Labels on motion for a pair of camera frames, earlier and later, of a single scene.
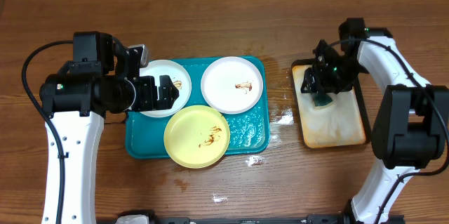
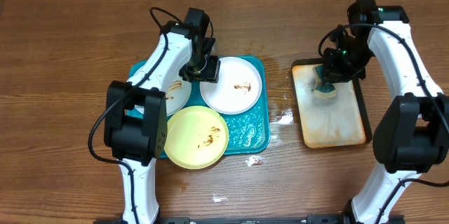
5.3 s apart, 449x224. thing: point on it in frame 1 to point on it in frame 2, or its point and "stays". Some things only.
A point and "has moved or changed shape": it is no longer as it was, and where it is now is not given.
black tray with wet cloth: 343,122 stays
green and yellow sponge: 321,100 has moved or changed shape
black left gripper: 151,101 to 210,75
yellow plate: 196,136 stays
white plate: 231,85 stays
